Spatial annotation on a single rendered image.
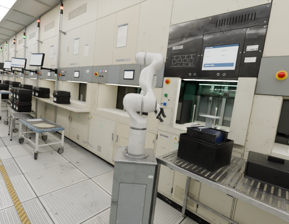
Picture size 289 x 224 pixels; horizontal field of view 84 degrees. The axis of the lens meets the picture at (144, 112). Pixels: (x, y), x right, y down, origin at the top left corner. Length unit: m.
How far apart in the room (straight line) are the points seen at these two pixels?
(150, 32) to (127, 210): 1.84
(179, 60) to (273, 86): 0.84
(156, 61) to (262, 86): 0.82
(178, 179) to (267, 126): 0.96
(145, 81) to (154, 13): 1.22
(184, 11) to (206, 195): 1.82
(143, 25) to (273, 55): 1.43
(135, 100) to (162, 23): 1.22
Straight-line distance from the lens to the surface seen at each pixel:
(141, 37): 2.24
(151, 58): 1.28
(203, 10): 1.87
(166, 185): 2.00
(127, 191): 1.17
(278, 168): 1.20
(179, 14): 2.00
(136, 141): 1.10
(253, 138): 1.54
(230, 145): 1.26
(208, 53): 1.69
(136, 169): 1.09
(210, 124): 1.21
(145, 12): 2.33
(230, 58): 1.61
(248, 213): 1.73
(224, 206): 1.78
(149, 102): 1.05
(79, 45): 3.57
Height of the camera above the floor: 1.19
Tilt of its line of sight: 6 degrees down
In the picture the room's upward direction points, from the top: 6 degrees clockwise
